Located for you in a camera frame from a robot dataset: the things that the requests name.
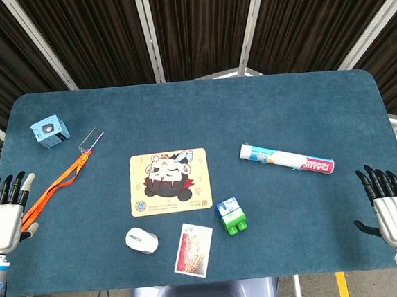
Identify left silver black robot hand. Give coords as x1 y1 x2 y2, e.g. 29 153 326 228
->
0 169 43 255

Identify white computer mouse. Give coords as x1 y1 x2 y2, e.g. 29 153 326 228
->
123 224 160 257

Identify cartoon print mouse pad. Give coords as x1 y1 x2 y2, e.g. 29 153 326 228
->
125 147 214 218

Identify light blue cube box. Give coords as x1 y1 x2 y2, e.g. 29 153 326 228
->
29 113 72 150

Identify clear badge holder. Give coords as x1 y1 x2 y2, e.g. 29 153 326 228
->
77 127 107 154

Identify plastic wrap roll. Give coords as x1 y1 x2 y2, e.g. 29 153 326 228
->
237 136 337 184

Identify blue and green toy block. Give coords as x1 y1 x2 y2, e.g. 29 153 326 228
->
215 195 249 237

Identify blue felt table mat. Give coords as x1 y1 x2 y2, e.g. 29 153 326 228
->
0 61 397 297

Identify red picture card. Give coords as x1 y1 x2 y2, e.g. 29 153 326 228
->
170 219 218 281

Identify orange lanyard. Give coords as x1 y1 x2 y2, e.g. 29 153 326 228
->
15 150 100 233

